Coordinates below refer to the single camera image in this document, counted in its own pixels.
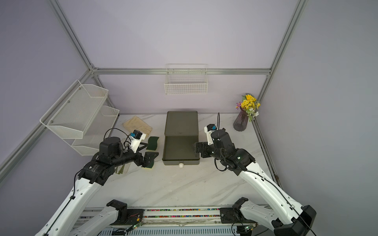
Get white wire wall basket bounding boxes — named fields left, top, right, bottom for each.
left=164, top=64, right=208, bottom=95

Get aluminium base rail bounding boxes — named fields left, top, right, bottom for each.
left=70, top=204, right=303, bottom=236

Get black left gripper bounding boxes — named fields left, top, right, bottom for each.
left=112, top=144, right=158, bottom=168

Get beige rubber glove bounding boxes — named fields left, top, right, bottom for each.
left=122, top=116, right=153, bottom=137

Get aluminium frame profile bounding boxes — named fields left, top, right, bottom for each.
left=93, top=68, right=271, bottom=75

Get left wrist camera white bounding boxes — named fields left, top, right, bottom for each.
left=130, top=130, right=146, bottom=153

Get white two-tier mesh shelf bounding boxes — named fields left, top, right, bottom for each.
left=40, top=80, right=119, bottom=156

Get purple glass vase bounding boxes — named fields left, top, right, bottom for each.
left=233, top=109, right=249, bottom=132

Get olive three-drawer cabinet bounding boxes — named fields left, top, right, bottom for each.
left=164, top=111, right=199, bottom=136

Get olive drawer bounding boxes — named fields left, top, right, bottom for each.
left=162, top=136, right=200, bottom=166

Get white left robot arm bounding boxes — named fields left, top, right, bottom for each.
left=37, top=137, right=158, bottom=236

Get yellow artificial flowers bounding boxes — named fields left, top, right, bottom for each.
left=236, top=93, right=261, bottom=122

